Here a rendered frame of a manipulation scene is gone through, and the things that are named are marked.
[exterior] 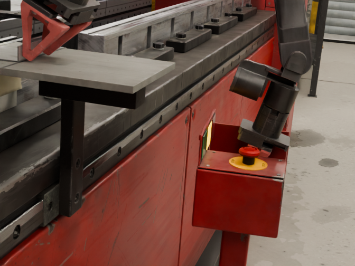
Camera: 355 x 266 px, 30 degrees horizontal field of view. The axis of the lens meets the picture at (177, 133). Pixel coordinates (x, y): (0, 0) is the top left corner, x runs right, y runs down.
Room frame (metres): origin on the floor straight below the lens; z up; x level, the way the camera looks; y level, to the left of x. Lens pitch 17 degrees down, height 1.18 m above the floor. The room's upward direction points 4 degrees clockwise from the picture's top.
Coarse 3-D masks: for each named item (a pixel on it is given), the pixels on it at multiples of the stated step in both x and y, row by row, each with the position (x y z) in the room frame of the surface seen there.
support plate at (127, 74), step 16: (0, 64) 0.85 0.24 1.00; (16, 64) 0.86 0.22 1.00; (32, 64) 0.87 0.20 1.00; (48, 64) 0.87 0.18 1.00; (64, 64) 0.88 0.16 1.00; (80, 64) 0.89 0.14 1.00; (96, 64) 0.90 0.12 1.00; (112, 64) 0.91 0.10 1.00; (128, 64) 0.92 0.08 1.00; (144, 64) 0.92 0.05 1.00; (160, 64) 0.93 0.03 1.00; (48, 80) 0.82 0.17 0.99; (64, 80) 0.81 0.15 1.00; (80, 80) 0.80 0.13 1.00; (96, 80) 0.80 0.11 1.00; (112, 80) 0.81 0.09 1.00; (128, 80) 0.82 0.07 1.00; (144, 80) 0.83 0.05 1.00
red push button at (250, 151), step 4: (240, 148) 1.17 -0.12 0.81; (244, 148) 1.17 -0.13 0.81; (248, 148) 1.17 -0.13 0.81; (252, 148) 1.17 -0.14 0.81; (256, 148) 1.17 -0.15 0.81; (240, 152) 1.16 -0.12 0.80; (244, 152) 1.15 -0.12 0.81; (248, 152) 1.15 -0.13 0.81; (252, 152) 1.15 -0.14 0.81; (256, 152) 1.16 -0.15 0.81; (244, 156) 1.15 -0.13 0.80; (248, 156) 1.15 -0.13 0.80; (252, 156) 1.15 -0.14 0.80; (256, 156) 1.15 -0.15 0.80; (244, 160) 1.16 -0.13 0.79; (248, 160) 1.16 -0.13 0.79; (252, 160) 1.16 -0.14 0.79; (248, 164) 1.16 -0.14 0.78; (252, 164) 1.16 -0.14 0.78
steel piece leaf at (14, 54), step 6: (36, 42) 0.92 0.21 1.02; (0, 48) 0.95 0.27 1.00; (6, 48) 0.96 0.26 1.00; (12, 48) 0.96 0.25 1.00; (18, 48) 0.87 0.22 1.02; (0, 54) 0.91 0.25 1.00; (6, 54) 0.91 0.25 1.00; (12, 54) 0.91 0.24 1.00; (18, 54) 0.87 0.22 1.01; (6, 60) 0.88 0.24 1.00; (12, 60) 0.87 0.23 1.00; (18, 60) 0.87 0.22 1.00; (24, 60) 0.89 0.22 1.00
